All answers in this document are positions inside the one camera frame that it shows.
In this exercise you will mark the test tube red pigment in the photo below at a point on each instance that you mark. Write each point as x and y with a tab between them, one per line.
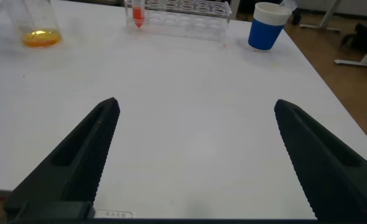
138	15

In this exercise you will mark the blue white paper cup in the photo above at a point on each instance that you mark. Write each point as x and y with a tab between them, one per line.
264	34

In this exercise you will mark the small white label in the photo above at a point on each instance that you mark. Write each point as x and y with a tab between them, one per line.
113	214

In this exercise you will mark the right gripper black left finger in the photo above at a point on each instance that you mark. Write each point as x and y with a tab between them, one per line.
65	180

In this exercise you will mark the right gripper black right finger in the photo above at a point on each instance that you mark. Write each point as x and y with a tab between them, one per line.
342	186

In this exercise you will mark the clear glass beaker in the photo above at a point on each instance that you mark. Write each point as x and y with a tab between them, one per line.
40	39

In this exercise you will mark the clear acrylic test tube rack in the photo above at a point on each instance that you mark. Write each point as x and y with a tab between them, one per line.
186	25

